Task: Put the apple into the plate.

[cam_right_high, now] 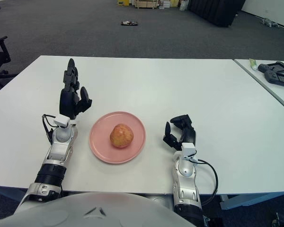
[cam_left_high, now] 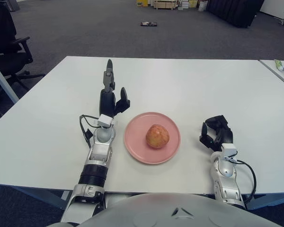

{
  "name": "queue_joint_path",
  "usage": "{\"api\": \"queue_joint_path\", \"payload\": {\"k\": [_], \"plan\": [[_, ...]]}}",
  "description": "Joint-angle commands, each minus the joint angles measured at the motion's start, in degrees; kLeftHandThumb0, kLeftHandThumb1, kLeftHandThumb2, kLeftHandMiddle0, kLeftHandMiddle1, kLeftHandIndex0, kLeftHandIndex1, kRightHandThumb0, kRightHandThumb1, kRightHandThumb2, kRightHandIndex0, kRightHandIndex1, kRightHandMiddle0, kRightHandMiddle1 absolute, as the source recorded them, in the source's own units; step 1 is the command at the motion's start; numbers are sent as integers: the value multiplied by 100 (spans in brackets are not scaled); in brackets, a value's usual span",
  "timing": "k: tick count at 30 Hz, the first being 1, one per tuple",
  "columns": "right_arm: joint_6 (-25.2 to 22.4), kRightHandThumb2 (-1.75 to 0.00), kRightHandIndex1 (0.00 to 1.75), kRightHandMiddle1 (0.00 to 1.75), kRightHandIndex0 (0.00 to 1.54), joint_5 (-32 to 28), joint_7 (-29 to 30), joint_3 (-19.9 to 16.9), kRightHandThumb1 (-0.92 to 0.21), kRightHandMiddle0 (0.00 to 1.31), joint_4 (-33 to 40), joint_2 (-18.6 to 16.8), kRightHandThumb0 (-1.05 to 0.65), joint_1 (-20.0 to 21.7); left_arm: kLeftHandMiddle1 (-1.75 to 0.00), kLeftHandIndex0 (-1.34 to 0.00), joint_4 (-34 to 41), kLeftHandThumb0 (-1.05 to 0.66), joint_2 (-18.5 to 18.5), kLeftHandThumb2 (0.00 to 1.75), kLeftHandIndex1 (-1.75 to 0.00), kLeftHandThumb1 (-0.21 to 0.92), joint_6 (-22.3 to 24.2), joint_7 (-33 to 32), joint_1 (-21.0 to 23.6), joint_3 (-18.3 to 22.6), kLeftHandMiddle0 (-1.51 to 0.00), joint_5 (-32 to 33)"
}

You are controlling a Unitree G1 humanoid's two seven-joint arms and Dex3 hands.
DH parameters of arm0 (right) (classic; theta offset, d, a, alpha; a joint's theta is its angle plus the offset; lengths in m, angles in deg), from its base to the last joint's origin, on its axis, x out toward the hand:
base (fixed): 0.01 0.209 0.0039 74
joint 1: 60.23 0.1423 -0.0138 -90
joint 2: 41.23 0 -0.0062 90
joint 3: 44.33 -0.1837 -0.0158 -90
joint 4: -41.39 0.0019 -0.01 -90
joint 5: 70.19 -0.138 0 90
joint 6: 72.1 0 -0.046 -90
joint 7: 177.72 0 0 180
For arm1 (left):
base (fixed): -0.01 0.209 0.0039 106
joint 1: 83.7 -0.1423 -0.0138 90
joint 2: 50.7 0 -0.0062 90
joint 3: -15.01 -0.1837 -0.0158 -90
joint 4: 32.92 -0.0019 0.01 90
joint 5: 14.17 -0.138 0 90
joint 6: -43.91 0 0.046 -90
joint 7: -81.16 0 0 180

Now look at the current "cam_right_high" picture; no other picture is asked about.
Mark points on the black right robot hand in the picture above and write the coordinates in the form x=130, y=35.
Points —
x=189, y=134

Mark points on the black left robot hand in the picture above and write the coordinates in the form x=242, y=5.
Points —
x=67, y=101

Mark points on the red yellow apple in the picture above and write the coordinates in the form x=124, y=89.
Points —
x=121, y=136

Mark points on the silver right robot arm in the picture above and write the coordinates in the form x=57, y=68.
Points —
x=185, y=179

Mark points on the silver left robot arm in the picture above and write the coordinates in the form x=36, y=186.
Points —
x=59, y=146

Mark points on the pink round plate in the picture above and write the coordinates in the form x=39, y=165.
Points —
x=99, y=146

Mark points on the grey metal table beam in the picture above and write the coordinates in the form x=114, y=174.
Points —
x=251, y=199
x=4, y=191

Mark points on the green white tube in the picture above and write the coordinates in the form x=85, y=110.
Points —
x=253, y=63

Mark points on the black handheld controller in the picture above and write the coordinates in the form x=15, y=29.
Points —
x=272, y=76
x=263, y=68

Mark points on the small object on floor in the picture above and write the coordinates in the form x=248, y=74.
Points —
x=129, y=23

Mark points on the grey robot torso shell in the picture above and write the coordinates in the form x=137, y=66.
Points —
x=97, y=208

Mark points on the yellow cardboard box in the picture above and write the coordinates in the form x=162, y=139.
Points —
x=123, y=2

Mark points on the wooden pallet crate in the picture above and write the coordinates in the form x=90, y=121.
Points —
x=146, y=4

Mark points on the black curtain partition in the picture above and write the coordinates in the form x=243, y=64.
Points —
x=215, y=10

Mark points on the white plastic bag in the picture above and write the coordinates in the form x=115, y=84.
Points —
x=183, y=6

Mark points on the stacked white cartons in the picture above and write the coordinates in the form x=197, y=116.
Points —
x=168, y=3

